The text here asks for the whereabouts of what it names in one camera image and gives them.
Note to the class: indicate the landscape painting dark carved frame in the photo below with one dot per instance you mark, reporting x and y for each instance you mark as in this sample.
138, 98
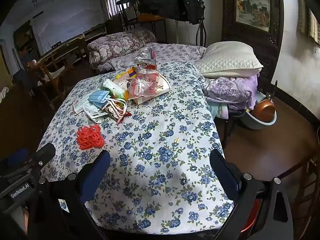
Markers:
252, 5

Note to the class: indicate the black folding stool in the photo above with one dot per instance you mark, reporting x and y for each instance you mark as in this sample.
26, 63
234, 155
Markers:
232, 122

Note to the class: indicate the lilac floral bed sheet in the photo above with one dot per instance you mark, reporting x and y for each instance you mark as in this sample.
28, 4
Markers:
180, 52

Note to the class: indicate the white hanging sheet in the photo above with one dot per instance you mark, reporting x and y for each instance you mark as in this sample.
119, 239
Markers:
70, 17

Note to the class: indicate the folded purple quilt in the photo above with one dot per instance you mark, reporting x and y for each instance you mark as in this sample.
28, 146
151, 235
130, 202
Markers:
230, 87

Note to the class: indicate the wooden table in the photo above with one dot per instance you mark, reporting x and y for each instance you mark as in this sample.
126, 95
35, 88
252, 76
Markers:
65, 46

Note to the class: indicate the orange top metal table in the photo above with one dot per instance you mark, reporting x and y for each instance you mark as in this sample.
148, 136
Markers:
152, 18

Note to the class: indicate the rolled maroon floral quilt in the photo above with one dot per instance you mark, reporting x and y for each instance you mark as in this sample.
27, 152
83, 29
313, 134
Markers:
112, 45

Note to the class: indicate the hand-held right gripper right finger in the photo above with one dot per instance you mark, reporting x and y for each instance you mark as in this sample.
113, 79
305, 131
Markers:
225, 175

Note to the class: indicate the wooden chair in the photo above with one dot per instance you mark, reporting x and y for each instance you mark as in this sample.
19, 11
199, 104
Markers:
287, 171
53, 80

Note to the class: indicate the light blue plastic basin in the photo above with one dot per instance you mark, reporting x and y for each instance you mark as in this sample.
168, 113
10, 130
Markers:
260, 125

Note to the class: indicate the yellow purple packet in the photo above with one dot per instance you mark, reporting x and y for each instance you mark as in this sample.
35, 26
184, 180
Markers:
130, 73

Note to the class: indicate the blue face mask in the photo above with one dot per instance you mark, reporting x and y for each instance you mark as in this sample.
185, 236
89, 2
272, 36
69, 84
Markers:
98, 98

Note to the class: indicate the clear plastic bag with packets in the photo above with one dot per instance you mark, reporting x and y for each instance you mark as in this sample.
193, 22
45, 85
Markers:
143, 100

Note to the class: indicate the red crumpled wrapper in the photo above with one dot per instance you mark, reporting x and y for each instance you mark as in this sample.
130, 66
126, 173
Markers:
145, 87

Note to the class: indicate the dark wooden cabinet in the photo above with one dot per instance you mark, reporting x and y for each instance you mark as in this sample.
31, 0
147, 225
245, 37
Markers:
25, 40

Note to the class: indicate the white printed leaflet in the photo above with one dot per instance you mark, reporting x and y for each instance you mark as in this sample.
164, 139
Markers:
80, 105

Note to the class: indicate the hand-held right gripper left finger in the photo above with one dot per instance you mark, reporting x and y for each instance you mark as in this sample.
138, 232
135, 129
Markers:
96, 177

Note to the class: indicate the white quilted pillow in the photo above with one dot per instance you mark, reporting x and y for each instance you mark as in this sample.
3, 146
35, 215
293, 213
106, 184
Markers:
230, 57

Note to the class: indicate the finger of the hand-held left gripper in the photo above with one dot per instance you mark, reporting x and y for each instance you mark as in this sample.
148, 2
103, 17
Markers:
17, 157
46, 153

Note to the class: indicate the orange plastic mesh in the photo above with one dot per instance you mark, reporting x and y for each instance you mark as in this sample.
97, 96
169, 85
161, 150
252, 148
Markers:
90, 137

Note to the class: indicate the black metal chair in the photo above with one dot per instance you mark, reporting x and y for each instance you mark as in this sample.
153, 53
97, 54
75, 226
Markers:
126, 1

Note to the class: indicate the green white packet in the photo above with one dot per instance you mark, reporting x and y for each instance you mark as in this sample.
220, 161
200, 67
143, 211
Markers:
112, 88

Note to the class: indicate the black jacket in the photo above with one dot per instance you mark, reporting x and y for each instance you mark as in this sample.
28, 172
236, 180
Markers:
165, 0

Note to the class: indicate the blue floral blanket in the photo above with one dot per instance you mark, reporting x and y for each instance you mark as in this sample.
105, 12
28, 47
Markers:
162, 130

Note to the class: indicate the white printed packet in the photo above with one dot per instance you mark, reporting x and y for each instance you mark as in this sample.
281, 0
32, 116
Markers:
93, 112

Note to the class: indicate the black metal coat rack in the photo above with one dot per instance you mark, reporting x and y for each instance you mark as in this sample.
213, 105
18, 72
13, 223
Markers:
201, 10

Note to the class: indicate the red plastic basket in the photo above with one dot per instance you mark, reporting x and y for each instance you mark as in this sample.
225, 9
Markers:
250, 217

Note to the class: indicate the copper frying pan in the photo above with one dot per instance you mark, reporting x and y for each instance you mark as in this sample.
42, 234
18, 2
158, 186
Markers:
265, 110

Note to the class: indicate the red white patterned wrapper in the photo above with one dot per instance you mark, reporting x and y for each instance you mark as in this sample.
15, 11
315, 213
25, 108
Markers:
115, 110

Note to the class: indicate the clear printed plastic bag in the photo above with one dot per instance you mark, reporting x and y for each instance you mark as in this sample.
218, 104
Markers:
146, 62

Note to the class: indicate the folded pastel clothes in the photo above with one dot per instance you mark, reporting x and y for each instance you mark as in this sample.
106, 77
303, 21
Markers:
218, 111

